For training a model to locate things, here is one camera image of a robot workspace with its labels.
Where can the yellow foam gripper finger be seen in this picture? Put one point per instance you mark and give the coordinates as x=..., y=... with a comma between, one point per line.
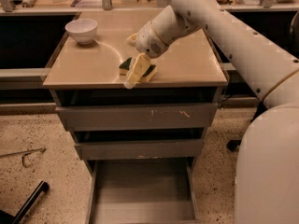
x=138, y=67
x=131, y=39

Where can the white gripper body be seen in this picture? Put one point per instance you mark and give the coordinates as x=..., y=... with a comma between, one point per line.
x=147, y=41

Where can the green and yellow sponge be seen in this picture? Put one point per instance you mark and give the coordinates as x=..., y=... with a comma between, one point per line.
x=147, y=76

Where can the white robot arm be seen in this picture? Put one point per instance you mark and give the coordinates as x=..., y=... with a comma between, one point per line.
x=267, y=169

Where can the grey top drawer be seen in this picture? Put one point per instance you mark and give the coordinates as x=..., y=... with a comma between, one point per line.
x=136, y=117

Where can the grey drawer cabinet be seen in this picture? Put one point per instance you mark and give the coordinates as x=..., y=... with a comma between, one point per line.
x=188, y=73

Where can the grey middle drawer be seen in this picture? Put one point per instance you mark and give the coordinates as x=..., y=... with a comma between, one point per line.
x=139, y=149

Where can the open grey bottom drawer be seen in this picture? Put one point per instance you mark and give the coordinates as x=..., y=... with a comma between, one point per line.
x=145, y=191

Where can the white ceramic bowl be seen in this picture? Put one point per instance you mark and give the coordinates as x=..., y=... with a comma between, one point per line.
x=82, y=31

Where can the black office chair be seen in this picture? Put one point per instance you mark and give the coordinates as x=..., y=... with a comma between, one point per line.
x=232, y=145

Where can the metal hook tool on floor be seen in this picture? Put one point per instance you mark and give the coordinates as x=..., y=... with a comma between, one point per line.
x=23, y=154

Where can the black chair leg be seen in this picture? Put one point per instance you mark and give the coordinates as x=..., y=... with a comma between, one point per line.
x=6, y=218

